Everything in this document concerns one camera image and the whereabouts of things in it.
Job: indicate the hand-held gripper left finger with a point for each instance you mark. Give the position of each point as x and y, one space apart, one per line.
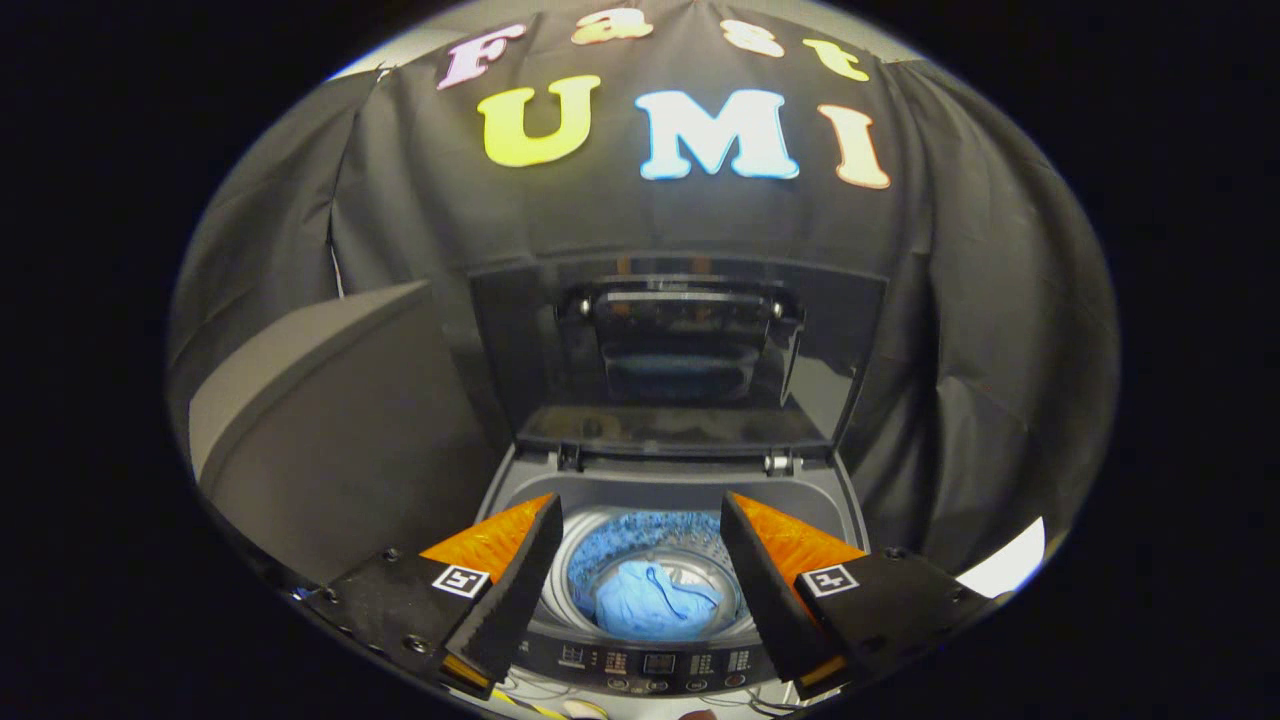
515 590

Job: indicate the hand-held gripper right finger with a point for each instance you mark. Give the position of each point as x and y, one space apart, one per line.
765 590

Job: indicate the light blue polo shirt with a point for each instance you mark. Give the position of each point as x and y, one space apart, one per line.
650 605

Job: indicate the dark grey washing machine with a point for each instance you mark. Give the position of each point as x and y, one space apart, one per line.
660 665

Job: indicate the dark washing machine lid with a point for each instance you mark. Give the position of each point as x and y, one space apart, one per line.
680 430

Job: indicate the grey cabinet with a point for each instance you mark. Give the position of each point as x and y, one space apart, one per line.
330 430

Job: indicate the white flat sheet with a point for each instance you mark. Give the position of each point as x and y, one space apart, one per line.
1010 565

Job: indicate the black backdrop cloth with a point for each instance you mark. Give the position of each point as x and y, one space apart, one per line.
1000 300

